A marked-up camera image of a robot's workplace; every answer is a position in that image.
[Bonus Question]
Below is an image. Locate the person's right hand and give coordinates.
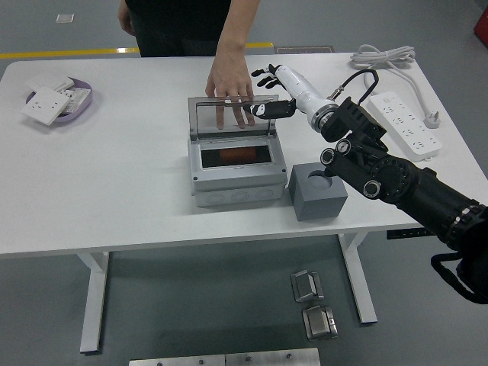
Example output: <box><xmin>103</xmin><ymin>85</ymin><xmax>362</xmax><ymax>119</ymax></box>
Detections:
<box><xmin>117</xmin><ymin>0</ymin><xmax>136</xmax><ymax>36</ymax></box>

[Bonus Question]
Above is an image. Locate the white power strip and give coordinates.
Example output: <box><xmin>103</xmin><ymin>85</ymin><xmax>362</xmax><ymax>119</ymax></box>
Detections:
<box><xmin>367</xmin><ymin>91</ymin><xmax>443</xmax><ymax>163</ymax></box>

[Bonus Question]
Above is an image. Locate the white wall socket panel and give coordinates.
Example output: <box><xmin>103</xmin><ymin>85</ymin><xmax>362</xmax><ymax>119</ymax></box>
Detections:
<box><xmin>21</xmin><ymin>86</ymin><xmax>72</xmax><ymax>126</ymax></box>

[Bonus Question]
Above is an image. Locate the red box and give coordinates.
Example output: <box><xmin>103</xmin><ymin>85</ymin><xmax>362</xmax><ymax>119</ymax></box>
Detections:
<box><xmin>472</xmin><ymin>7</ymin><xmax>488</xmax><ymax>39</ymax></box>

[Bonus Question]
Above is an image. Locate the dark brown floor plate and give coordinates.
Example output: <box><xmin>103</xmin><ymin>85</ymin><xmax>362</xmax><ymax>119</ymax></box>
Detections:
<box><xmin>274</xmin><ymin>45</ymin><xmax>336</xmax><ymax>55</ymax></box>

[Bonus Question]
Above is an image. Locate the silver metal plate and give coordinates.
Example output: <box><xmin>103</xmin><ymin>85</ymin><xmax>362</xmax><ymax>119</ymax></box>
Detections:
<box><xmin>128</xmin><ymin>354</ymin><xmax>226</xmax><ymax>366</ymax></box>
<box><xmin>224</xmin><ymin>347</ymin><xmax>321</xmax><ymax>366</ymax></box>

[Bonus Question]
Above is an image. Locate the orange cylinder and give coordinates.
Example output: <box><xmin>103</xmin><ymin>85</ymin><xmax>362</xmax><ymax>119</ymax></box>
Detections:
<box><xmin>220</xmin><ymin>149</ymin><xmax>255</xmax><ymax>163</ymax></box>

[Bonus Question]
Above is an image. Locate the person's left hand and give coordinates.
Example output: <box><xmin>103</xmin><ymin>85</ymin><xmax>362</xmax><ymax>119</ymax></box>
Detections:
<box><xmin>204</xmin><ymin>53</ymin><xmax>255</xmax><ymax>130</ymax></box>

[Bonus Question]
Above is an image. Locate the silver metal bracket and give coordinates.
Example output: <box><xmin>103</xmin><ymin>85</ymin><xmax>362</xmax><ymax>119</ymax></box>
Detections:
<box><xmin>301</xmin><ymin>304</ymin><xmax>339</xmax><ymax>341</ymax></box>
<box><xmin>290</xmin><ymin>268</ymin><xmax>326</xmax><ymax>304</ymax></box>

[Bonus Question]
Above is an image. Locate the white power cord with plug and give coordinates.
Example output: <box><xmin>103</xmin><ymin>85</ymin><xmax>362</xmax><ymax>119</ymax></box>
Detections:
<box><xmin>349</xmin><ymin>43</ymin><xmax>443</xmax><ymax>130</ymax></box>

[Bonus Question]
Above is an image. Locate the purple oval tray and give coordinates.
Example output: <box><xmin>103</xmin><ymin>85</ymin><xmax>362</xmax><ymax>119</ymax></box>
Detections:
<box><xmin>24</xmin><ymin>77</ymin><xmax>95</xmax><ymax>124</ymax></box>

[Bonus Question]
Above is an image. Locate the white blank switch panel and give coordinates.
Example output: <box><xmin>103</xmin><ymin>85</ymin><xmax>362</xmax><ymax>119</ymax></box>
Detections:
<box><xmin>25</xmin><ymin>72</ymin><xmax>75</xmax><ymax>93</ymax></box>

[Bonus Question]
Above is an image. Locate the white table leg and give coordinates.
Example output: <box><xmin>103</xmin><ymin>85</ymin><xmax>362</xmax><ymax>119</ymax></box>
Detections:
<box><xmin>338</xmin><ymin>231</ymin><xmax>378</xmax><ymax>325</ymax></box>
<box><xmin>75</xmin><ymin>251</ymin><xmax>111</xmax><ymax>355</ymax></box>

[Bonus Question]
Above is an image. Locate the grey cube with round hole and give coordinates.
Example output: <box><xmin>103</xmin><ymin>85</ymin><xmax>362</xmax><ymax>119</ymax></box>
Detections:
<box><xmin>288</xmin><ymin>162</ymin><xmax>348</xmax><ymax>222</ymax></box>

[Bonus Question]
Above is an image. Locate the yellow floor tape line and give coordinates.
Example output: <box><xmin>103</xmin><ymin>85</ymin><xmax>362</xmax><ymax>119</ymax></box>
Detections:
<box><xmin>0</xmin><ymin>41</ymin><xmax>275</xmax><ymax>60</ymax></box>

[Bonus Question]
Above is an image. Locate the black table control panel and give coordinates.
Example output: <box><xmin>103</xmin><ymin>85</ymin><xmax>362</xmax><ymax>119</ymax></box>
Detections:
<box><xmin>387</xmin><ymin>227</ymin><xmax>430</xmax><ymax>240</ymax></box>

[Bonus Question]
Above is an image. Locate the white socket panel with label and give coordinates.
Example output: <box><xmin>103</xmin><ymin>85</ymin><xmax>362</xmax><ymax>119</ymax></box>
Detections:
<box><xmin>63</xmin><ymin>86</ymin><xmax>92</xmax><ymax>114</ymax></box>

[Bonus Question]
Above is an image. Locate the grey enclosure box clear lid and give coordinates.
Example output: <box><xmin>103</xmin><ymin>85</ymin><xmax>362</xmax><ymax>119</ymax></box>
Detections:
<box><xmin>186</xmin><ymin>95</ymin><xmax>289</xmax><ymax>209</ymax></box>

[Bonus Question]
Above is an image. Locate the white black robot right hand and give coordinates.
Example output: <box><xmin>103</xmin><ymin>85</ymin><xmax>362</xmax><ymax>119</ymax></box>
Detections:
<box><xmin>242</xmin><ymin>63</ymin><xmax>331</xmax><ymax>120</ymax></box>

